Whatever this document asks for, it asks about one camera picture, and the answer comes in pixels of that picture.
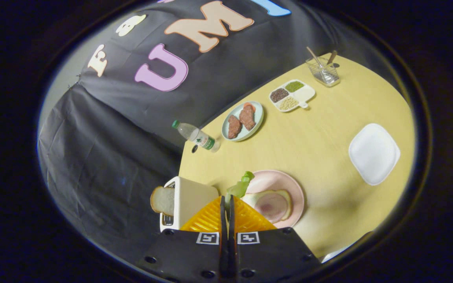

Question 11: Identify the pale bread slice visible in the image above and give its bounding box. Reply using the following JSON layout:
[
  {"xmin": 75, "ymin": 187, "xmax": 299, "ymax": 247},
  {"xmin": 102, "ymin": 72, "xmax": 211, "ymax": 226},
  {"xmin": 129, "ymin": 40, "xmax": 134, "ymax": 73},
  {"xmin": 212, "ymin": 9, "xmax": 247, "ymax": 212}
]
[{"xmin": 242, "ymin": 189, "xmax": 293, "ymax": 224}]

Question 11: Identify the pink round plate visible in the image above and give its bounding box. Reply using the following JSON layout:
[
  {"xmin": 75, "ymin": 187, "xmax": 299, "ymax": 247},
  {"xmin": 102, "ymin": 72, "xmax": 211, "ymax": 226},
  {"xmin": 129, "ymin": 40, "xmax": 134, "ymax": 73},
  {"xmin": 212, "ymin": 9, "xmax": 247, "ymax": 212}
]
[{"xmin": 243, "ymin": 170, "xmax": 305, "ymax": 229}]

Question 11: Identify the clear glass cup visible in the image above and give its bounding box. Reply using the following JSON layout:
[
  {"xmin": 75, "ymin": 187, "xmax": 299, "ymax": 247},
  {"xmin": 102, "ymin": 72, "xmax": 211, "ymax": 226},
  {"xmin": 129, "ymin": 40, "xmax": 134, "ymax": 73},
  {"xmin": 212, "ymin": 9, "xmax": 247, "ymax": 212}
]
[{"xmin": 306, "ymin": 57, "xmax": 341, "ymax": 87}]

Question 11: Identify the black backdrop cloth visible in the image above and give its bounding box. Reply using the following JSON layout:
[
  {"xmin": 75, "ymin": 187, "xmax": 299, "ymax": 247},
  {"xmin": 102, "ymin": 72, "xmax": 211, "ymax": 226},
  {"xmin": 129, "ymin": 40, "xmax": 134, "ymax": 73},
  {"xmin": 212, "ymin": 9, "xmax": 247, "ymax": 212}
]
[{"xmin": 38, "ymin": 0, "xmax": 368, "ymax": 256}]

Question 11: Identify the clear plastic water bottle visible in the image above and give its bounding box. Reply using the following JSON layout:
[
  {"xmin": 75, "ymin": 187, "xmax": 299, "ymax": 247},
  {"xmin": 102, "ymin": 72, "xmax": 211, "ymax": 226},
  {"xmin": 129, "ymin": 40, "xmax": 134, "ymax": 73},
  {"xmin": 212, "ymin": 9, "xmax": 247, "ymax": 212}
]
[{"xmin": 172, "ymin": 120, "xmax": 221, "ymax": 153}]

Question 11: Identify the white toaster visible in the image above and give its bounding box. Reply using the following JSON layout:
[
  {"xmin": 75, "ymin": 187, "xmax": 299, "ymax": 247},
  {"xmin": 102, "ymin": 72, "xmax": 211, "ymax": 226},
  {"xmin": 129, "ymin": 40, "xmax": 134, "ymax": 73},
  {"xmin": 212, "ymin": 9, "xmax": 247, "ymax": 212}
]
[{"xmin": 160, "ymin": 176, "xmax": 219, "ymax": 232}]

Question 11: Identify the toasted bread slice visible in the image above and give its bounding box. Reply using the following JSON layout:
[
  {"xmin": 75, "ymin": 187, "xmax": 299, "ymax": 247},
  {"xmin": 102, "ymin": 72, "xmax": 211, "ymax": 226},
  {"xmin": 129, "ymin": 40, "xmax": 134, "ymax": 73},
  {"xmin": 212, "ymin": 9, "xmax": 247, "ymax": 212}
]
[{"xmin": 150, "ymin": 186, "xmax": 176, "ymax": 217}]

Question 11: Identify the green lettuce leaf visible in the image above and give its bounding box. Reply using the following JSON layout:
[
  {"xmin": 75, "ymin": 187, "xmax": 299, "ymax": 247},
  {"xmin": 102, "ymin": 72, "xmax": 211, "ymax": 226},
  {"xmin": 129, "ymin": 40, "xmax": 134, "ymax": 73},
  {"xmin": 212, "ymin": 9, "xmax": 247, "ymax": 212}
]
[{"xmin": 225, "ymin": 171, "xmax": 255, "ymax": 205}]

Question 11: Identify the white square plate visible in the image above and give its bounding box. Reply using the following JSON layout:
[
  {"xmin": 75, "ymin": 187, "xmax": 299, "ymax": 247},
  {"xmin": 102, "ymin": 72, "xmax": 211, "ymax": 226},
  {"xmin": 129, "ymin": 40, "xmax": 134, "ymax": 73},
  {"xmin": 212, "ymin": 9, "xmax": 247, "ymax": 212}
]
[{"xmin": 348, "ymin": 123, "xmax": 401, "ymax": 186}]

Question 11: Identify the light blue round plate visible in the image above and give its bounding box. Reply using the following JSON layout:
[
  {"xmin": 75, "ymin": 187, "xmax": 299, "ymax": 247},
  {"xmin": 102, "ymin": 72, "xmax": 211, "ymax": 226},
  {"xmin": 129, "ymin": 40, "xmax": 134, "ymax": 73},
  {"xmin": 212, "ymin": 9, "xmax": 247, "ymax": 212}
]
[{"xmin": 221, "ymin": 101, "xmax": 264, "ymax": 142}]

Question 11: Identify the brown meat piece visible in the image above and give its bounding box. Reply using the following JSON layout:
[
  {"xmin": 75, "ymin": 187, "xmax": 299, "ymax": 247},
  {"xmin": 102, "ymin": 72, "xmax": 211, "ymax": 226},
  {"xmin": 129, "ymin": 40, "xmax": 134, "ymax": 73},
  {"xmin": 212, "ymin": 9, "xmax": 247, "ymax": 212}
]
[
  {"xmin": 239, "ymin": 103, "xmax": 256, "ymax": 131},
  {"xmin": 228, "ymin": 115, "xmax": 242, "ymax": 139}
]

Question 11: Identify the thin wooden stick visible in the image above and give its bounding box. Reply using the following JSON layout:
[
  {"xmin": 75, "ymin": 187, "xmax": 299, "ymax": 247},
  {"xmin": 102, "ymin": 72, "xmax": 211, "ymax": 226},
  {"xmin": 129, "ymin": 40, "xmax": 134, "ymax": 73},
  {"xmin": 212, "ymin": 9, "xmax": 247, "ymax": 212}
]
[{"xmin": 306, "ymin": 46, "xmax": 323, "ymax": 69}]

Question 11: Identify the pink ham slice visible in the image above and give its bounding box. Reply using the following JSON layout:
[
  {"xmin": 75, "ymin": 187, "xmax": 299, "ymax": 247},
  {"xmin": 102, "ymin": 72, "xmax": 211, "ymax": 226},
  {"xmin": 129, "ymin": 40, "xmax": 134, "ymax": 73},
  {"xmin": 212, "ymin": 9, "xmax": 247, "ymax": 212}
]
[{"xmin": 254, "ymin": 192, "xmax": 289, "ymax": 223}]

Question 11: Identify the white divided seasoning dish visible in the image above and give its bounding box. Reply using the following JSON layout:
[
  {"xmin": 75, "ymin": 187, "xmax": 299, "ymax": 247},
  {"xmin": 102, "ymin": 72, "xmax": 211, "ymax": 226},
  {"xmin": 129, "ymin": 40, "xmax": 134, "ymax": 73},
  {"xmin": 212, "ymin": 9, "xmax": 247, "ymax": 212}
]
[{"xmin": 269, "ymin": 79, "xmax": 316, "ymax": 113}]

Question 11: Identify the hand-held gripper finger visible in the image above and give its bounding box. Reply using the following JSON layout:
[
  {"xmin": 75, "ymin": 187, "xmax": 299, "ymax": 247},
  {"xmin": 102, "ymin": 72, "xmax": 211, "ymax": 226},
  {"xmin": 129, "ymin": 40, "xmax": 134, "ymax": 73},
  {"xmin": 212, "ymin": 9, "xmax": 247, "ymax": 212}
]
[
  {"xmin": 137, "ymin": 195, "xmax": 228, "ymax": 283},
  {"xmin": 228, "ymin": 195, "xmax": 322, "ymax": 283}
]

